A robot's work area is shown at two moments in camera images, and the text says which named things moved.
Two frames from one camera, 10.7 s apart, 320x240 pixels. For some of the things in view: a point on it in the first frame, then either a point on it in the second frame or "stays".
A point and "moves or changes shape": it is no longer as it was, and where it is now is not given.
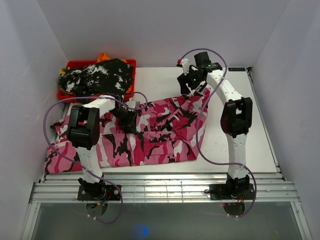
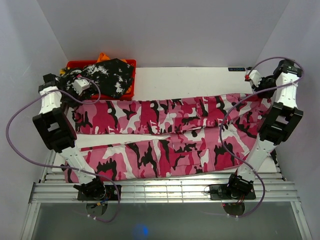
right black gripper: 183,79 -> 265,95
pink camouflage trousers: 170,128 moves or changes shape
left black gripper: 129,126 -> 76,95
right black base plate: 219,192 stays
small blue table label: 236,69 stays
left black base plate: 112,193 stays
